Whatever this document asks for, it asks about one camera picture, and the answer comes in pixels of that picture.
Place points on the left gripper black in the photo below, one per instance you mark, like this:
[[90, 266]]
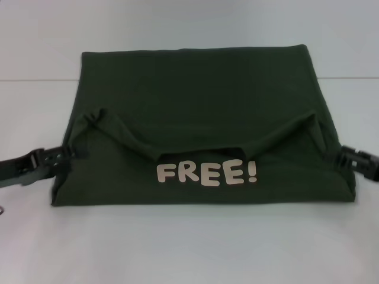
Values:
[[14, 170]]

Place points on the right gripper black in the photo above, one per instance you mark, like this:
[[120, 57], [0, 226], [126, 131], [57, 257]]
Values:
[[370, 165]]

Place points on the dark green t-shirt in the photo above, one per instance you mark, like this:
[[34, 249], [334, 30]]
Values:
[[201, 118]]

